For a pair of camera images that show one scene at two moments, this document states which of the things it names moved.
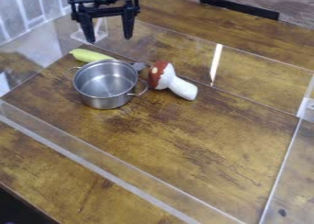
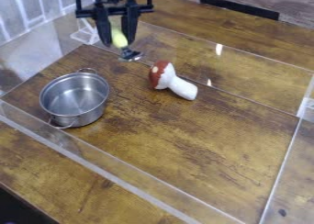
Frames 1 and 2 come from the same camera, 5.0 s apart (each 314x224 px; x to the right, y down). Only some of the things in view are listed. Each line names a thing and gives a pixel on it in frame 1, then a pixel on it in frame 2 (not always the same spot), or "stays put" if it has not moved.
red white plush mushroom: [163, 79] stays put
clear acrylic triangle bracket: [99, 29] stays put
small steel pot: [106, 83] to [72, 98]
